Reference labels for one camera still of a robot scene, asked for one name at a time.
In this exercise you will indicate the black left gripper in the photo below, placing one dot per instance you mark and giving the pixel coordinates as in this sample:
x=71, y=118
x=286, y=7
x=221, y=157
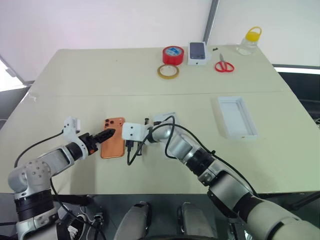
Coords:
x=88, y=141

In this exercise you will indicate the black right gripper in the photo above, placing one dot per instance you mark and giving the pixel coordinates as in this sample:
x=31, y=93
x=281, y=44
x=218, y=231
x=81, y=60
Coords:
x=130, y=145

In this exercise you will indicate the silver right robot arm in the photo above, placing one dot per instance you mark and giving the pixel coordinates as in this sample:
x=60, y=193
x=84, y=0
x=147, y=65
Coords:
x=180, y=147

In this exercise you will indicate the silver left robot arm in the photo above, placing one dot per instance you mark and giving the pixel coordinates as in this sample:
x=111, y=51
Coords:
x=57, y=156

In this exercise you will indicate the white box with phone print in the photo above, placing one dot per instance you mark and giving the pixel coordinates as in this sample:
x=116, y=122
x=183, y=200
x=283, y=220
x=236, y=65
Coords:
x=197, y=60

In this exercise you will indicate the white box lid tray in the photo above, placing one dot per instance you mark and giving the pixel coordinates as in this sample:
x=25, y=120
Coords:
x=236, y=115

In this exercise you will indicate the clear jar with yellow lid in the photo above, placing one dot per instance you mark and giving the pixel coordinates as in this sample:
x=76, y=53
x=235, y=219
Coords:
x=252, y=36

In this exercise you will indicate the orange smartphone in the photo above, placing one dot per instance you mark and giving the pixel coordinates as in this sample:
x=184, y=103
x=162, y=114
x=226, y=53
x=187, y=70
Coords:
x=112, y=147

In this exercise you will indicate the clear yellowish tape roll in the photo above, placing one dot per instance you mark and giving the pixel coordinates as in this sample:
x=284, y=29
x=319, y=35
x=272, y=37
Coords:
x=159, y=72

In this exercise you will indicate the red tape roll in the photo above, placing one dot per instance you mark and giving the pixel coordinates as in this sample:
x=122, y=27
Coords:
x=172, y=59

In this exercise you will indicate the grey rounded shape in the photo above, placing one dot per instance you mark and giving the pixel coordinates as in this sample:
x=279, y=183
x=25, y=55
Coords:
x=133, y=220
x=193, y=220

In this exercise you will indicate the grey metal pole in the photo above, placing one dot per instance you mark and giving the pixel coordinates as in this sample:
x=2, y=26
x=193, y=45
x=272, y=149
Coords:
x=211, y=17

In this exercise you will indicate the black equipment with grey edge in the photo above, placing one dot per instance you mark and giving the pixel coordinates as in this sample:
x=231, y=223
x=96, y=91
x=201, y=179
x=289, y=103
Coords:
x=302, y=82

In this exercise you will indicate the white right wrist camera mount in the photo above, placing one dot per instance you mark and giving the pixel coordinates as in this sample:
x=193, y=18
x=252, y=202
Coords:
x=132, y=132

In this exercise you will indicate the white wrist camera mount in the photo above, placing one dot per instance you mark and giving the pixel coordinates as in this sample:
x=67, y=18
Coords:
x=132, y=132
x=71, y=125

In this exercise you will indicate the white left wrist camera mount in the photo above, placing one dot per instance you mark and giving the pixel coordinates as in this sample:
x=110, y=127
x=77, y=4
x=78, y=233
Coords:
x=71, y=125

